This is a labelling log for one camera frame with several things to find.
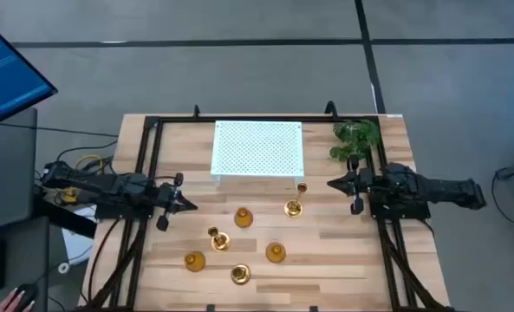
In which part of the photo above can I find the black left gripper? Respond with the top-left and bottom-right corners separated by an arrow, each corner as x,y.
155,172 -> 198,232

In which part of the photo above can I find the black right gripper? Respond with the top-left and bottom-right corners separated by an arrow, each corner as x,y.
327,155 -> 374,216

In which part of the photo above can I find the medium brass candlestick holder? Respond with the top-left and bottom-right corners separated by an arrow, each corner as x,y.
207,225 -> 231,253

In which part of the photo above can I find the tall brass candlestick holder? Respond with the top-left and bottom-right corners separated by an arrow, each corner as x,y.
283,182 -> 309,219

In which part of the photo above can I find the amber glass candle holder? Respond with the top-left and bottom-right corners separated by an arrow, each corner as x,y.
264,242 -> 287,264
233,207 -> 254,229
184,250 -> 207,273

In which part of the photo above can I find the short brass candlestick holder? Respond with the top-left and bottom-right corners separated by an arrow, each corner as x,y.
230,263 -> 252,286

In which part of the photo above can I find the green artificial plant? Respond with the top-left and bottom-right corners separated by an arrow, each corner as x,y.
329,119 -> 381,164

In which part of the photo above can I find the white perforated metal shelf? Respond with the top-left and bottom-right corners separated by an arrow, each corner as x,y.
210,120 -> 305,187

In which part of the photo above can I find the white paper sheet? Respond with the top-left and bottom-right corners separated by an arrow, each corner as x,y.
61,205 -> 96,265

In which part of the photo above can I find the black desk support bar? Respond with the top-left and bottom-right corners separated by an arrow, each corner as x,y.
33,197 -> 97,239

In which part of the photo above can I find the grey desk top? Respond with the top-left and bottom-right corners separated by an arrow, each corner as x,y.
0,216 -> 51,312

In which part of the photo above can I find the black computer mouse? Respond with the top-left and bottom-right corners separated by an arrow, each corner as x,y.
13,283 -> 40,311

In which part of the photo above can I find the grey rounded panel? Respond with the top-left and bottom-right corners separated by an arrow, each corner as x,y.
0,107 -> 38,233

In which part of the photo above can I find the person's hand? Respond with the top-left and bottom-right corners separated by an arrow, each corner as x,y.
0,288 -> 36,312

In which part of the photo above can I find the computer monitor blue screen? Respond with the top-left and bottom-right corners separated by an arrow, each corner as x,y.
0,16 -> 59,133

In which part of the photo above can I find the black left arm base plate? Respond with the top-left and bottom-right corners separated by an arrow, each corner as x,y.
94,202 -> 154,220

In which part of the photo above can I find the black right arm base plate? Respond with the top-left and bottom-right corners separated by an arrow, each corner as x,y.
368,199 -> 432,221

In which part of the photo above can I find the black aluminium table frame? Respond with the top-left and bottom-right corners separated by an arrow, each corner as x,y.
77,101 -> 457,312

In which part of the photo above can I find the yellow cable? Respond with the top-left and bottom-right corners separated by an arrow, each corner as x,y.
75,153 -> 104,171

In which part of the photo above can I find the black looped floor cable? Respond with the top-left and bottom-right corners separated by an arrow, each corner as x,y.
491,166 -> 514,229

